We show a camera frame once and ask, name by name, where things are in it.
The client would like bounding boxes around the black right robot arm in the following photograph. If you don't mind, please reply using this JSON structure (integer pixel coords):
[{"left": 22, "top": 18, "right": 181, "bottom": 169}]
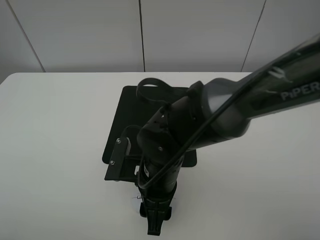
[{"left": 136, "top": 35, "right": 320, "bottom": 236}]

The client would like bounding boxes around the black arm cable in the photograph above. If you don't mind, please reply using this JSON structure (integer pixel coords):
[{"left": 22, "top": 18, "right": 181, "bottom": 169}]
[{"left": 136, "top": 33, "right": 320, "bottom": 190}]

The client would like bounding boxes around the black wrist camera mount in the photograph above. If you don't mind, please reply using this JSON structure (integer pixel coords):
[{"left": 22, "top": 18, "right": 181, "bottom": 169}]
[{"left": 104, "top": 136, "right": 141, "bottom": 185}]

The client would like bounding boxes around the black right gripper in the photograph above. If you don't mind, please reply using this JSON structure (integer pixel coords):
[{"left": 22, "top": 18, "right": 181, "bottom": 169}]
[{"left": 137, "top": 150, "right": 185, "bottom": 236}]

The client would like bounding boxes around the white wireless computer mouse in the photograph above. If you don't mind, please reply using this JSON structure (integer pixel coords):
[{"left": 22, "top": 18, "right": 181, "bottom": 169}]
[{"left": 130, "top": 192, "right": 178, "bottom": 214}]

